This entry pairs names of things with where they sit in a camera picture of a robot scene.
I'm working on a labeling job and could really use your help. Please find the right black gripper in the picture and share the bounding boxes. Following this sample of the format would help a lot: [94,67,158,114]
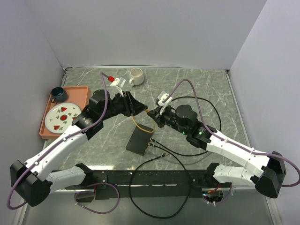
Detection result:
[148,104,189,135]

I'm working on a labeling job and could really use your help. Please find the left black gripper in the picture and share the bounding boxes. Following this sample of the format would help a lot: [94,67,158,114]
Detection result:
[100,90,148,121]

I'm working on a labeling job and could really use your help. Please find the yellow ethernet cable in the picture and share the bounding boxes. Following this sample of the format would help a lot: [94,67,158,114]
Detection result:
[130,108,157,133]

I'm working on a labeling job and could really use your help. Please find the black network switch box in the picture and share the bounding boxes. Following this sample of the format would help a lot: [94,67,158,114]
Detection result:
[126,123,154,156]

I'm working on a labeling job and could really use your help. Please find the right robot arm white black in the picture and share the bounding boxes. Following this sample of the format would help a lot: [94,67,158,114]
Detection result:
[147,105,286,198]

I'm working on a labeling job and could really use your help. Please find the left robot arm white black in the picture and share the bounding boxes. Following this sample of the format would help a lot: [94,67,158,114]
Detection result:
[9,90,148,206]

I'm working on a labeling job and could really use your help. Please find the white ceramic mug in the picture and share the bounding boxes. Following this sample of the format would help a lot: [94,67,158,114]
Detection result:
[128,68,144,87]

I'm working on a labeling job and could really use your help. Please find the pink tray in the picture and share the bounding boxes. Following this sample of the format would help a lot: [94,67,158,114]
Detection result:
[39,86,90,139]

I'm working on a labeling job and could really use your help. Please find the white watermelon pattern plate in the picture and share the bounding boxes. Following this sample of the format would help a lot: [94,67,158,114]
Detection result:
[44,103,82,134]

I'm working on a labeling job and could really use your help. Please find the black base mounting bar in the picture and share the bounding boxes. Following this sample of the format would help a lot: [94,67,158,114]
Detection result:
[66,170,229,200]

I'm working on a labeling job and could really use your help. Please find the dark blue cup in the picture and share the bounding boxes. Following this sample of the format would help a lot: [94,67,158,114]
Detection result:
[50,87,68,103]

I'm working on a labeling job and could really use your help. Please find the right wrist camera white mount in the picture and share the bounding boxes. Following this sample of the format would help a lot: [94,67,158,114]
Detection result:
[157,91,173,115]

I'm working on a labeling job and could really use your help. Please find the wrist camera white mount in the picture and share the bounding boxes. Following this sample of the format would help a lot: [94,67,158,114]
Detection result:
[157,91,173,115]
[108,76,126,97]

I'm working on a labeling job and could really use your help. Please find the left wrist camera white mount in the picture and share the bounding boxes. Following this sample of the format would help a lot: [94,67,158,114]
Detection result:
[108,76,126,97]

